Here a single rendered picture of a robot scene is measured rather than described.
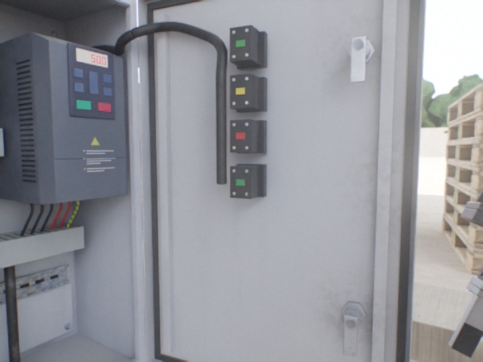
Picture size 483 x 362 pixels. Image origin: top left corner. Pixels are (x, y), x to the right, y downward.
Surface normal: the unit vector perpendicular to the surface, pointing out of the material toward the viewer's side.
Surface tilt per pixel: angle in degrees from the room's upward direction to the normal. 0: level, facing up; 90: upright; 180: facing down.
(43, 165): 90
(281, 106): 90
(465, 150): 90
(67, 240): 90
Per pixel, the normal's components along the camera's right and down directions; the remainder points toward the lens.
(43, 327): 0.83, 0.05
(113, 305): -0.56, 0.07
